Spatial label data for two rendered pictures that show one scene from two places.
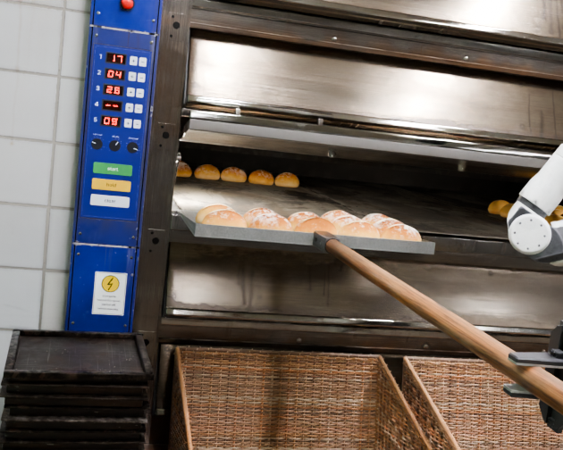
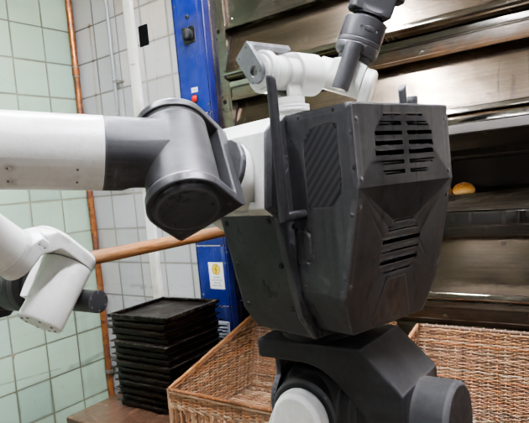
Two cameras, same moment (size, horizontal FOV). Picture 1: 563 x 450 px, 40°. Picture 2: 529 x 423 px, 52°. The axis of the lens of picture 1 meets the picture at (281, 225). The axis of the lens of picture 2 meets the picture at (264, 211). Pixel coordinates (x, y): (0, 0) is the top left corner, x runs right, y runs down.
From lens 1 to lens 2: 1.48 m
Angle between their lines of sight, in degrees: 50
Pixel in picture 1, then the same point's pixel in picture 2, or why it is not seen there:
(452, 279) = (460, 252)
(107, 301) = (216, 280)
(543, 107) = (515, 69)
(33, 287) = (188, 274)
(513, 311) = not seen: outside the picture
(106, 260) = (212, 254)
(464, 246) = (459, 220)
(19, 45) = not seen: hidden behind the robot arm
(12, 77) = not seen: hidden behind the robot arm
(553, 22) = not seen: outside the picture
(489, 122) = (453, 101)
